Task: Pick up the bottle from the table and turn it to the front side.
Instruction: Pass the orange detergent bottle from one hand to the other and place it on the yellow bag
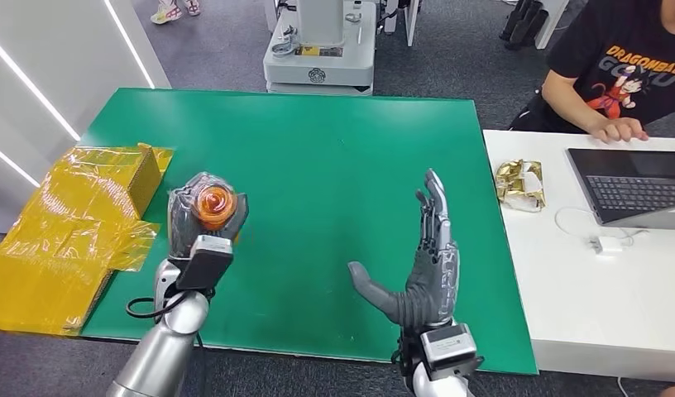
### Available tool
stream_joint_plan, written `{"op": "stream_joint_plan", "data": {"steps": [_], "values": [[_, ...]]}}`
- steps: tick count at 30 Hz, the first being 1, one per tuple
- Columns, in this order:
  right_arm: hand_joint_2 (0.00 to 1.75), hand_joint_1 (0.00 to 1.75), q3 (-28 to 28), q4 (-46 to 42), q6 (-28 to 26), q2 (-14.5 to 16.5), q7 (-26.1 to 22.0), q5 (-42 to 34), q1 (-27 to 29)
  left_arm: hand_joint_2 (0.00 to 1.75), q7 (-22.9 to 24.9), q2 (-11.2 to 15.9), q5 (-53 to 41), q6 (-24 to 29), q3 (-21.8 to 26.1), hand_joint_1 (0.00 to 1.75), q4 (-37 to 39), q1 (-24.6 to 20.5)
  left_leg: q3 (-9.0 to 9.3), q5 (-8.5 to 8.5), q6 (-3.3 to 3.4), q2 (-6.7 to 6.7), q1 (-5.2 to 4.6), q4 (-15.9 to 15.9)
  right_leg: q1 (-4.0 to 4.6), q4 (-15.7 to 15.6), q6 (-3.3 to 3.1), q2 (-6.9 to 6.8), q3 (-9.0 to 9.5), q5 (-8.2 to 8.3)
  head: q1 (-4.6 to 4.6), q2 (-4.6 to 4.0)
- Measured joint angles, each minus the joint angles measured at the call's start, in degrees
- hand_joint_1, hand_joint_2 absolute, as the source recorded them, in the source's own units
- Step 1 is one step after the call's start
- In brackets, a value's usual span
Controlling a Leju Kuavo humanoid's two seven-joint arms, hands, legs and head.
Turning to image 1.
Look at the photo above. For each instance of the grey laptop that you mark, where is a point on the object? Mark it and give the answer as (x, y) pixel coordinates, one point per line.
(633, 189)

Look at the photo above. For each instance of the white desk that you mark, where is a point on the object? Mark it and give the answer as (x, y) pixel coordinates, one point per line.
(578, 296)

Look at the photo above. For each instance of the white furniture leg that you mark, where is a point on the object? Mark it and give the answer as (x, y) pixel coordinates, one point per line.
(551, 22)

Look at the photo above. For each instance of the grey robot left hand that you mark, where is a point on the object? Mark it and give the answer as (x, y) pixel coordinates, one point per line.
(179, 219)

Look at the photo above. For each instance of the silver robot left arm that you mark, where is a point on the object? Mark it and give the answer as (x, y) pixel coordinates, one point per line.
(162, 350)

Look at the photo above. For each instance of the person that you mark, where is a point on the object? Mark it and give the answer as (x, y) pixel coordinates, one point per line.
(606, 66)

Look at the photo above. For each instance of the orange plastic bottle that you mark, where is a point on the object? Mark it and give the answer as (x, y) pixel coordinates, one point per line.
(214, 205)

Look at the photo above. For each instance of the white stand post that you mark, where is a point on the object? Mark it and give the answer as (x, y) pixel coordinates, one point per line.
(411, 19)

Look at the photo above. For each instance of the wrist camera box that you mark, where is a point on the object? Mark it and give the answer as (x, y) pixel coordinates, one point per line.
(206, 263)
(447, 348)

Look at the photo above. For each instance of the yellow taped cardboard box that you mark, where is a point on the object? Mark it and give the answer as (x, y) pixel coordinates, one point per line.
(58, 246)

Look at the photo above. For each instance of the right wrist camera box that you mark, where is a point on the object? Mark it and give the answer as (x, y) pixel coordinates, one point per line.
(447, 348)

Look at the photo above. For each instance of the green table mat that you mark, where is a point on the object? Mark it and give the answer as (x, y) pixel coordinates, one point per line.
(326, 164)

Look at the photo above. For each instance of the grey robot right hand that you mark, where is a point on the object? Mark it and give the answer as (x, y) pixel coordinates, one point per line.
(428, 285)

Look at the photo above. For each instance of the walking person's feet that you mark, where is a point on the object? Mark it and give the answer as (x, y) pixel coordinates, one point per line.
(166, 12)

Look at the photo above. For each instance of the crumpled gold foil wrapper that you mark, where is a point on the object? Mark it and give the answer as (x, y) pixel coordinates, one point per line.
(518, 183)

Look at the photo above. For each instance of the white power adapter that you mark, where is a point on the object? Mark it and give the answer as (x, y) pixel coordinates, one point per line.
(606, 245)

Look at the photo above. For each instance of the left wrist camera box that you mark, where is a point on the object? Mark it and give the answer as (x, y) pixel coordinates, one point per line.
(206, 263)

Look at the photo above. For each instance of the white wheeled machine base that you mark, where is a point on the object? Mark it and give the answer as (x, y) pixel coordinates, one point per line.
(318, 60)

